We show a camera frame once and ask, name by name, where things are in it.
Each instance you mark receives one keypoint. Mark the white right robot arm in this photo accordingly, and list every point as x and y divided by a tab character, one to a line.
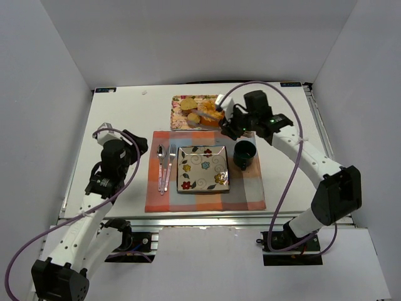
338	188

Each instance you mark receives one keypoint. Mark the dark green mug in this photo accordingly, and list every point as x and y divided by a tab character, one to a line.
244	153

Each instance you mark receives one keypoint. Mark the floral serving tray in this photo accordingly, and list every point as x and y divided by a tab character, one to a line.
178	118

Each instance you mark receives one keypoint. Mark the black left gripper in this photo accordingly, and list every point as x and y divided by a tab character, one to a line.
136	143

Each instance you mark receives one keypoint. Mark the blue label sticker right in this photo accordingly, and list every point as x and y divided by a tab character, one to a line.
290	84

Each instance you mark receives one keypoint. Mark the square floral plate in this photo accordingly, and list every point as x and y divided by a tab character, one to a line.
202	169

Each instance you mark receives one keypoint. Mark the small yellow muffin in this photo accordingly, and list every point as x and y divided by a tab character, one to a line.
193	120

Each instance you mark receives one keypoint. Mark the aluminium table frame rail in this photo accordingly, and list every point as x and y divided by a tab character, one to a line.
237	219

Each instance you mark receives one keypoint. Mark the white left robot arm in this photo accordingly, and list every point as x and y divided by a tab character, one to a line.
65	274

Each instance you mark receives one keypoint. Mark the metal kitchen tongs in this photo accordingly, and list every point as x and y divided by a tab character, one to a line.
200	114

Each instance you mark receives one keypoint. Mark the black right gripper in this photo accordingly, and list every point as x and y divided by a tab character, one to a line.
229	126

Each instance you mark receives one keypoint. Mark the sesame ring bread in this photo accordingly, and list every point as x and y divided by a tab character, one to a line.
208	108

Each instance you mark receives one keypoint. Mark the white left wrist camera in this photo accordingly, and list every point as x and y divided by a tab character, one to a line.
105	133

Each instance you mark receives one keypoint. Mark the blue label sticker left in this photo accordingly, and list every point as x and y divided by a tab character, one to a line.
106	90

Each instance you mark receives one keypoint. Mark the checkered orange placemat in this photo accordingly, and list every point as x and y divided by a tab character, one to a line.
246	187

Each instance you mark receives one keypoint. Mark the large yellow muffin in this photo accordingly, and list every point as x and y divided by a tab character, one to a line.
188	104

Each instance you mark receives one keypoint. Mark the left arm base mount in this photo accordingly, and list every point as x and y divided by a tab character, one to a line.
135	246

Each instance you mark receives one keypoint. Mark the blue label sticker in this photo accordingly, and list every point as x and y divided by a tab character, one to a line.
106	90
290	84

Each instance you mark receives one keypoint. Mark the fork with floral handle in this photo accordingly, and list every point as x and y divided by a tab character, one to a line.
172	156

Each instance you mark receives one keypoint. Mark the spoon with floral handle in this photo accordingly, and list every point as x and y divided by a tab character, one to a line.
161	153

